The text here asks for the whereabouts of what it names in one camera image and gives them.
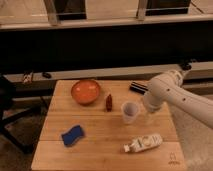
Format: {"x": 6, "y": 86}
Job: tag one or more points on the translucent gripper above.
{"x": 149, "y": 118}

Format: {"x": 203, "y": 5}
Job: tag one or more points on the white lotion bottle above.
{"x": 143, "y": 143}

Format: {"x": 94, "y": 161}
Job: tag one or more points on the black clamp on ledge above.
{"x": 186, "y": 65}

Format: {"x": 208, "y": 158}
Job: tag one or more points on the orange bowl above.
{"x": 86, "y": 91}

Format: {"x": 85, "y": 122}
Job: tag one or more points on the small black object on ledge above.
{"x": 46, "y": 75}

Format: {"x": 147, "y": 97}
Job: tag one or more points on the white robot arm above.
{"x": 167, "y": 87}

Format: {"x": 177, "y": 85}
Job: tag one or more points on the blue sponge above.
{"x": 73, "y": 135}

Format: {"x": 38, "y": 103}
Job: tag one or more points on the white ceramic cup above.
{"x": 130, "y": 111}

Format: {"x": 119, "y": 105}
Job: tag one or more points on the black striped case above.
{"x": 139, "y": 88}

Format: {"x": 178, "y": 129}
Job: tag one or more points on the small red-brown bottle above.
{"x": 109, "y": 103}

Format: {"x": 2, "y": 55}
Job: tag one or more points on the black office chair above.
{"x": 7, "y": 92}

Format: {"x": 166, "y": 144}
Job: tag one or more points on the striped item on ledge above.
{"x": 27, "y": 77}

